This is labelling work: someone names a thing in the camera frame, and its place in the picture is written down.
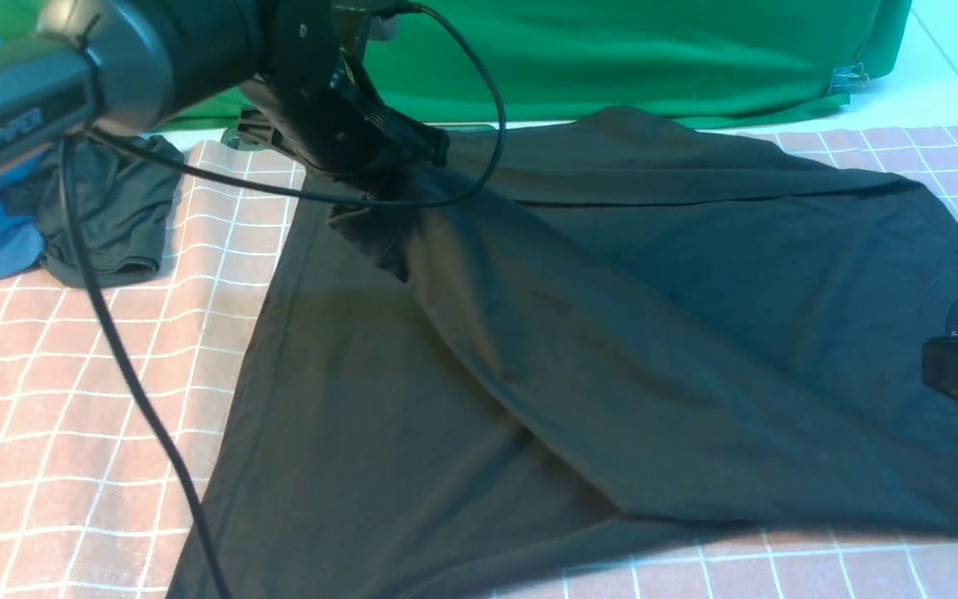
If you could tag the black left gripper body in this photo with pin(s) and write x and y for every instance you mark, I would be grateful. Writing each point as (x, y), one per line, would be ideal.
(312, 100)

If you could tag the gray long-sleeve top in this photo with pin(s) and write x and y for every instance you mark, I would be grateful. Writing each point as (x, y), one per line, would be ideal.
(636, 335)

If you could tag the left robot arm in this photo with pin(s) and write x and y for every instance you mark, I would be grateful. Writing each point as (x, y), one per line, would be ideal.
(126, 67)

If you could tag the dark gray crumpled garment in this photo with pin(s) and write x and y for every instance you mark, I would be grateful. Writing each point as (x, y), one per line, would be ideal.
(123, 207)

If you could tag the green backdrop cloth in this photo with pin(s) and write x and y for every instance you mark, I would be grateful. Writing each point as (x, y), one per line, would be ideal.
(708, 64)

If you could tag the metal binder clip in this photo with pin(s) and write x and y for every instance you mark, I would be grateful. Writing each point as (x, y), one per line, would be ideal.
(848, 79)

